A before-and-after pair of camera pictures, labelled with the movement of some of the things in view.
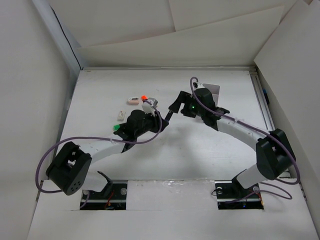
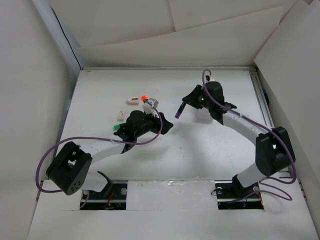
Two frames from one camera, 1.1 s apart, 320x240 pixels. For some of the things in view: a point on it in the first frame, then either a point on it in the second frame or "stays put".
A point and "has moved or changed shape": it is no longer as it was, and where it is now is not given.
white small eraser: [121, 116] stays put
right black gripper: [184, 97] → [191, 98]
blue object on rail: [266, 95] stays put
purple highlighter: [169, 115] has moved or changed shape
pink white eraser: [133, 101] stays put
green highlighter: [116, 127] stays put
